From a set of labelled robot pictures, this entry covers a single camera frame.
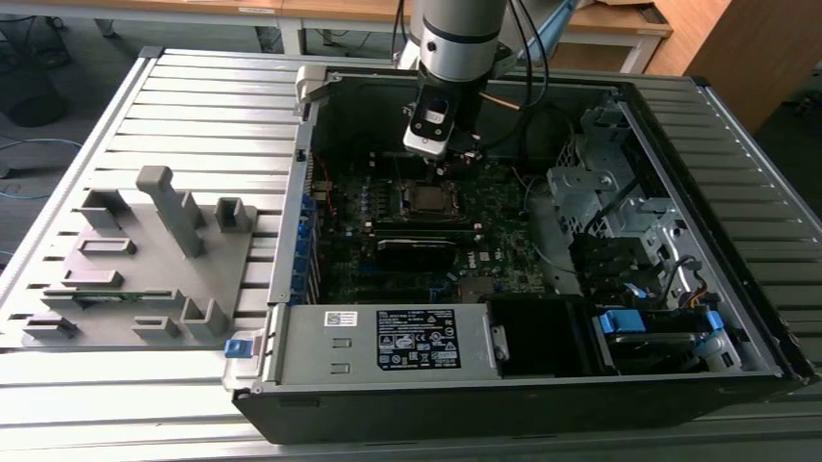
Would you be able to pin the CPU socket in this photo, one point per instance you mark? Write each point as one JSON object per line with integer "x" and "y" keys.
{"x": 405, "y": 215}

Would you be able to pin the wooden cabinet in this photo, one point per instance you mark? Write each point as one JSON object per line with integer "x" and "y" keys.
{"x": 758, "y": 48}

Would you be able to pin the green RAM stick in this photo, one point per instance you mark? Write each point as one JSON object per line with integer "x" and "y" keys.
{"x": 109, "y": 297}

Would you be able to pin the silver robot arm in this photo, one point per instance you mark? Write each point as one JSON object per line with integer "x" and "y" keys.
{"x": 455, "y": 43}

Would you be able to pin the wooden desk white legs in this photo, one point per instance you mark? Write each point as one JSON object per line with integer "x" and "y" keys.
{"x": 616, "y": 24}
{"x": 192, "y": 6}

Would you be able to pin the black graphics card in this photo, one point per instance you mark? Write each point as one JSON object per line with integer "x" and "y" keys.
{"x": 413, "y": 257}

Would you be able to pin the hard disk drive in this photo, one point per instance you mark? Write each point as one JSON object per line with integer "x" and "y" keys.
{"x": 651, "y": 353}

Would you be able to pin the silver metal drive cage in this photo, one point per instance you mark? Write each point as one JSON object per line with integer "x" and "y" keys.
{"x": 578, "y": 185}

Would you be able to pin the bronze chipset heat sink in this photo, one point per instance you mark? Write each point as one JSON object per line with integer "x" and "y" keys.
{"x": 476, "y": 286}

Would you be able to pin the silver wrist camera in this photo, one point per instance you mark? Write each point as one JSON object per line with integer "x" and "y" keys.
{"x": 427, "y": 139}

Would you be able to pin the green motherboard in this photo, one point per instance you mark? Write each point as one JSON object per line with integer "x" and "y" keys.
{"x": 507, "y": 236}

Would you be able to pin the blue plastic tab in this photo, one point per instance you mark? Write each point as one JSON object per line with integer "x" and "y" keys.
{"x": 714, "y": 323}

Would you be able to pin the black waste bin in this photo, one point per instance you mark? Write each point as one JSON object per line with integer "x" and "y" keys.
{"x": 35, "y": 106}

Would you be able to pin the blue disk carrier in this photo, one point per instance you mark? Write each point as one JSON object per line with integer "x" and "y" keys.
{"x": 619, "y": 320}

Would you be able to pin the black PC case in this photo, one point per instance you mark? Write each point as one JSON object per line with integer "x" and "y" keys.
{"x": 450, "y": 418}

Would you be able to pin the grey parts rack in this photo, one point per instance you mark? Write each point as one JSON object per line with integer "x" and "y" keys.
{"x": 153, "y": 289}

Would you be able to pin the blue case latch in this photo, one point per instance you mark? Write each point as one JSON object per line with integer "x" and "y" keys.
{"x": 236, "y": 349}

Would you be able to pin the grey power supply unit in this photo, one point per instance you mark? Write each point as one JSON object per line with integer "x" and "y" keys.
{"x": 308, "y": 346}

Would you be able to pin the grey plastic case latch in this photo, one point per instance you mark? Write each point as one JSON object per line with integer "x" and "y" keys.
{"x": 311, "y": 79}

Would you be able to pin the silver green CPU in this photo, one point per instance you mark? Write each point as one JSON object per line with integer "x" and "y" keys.
{"x": 431, "y": 199}

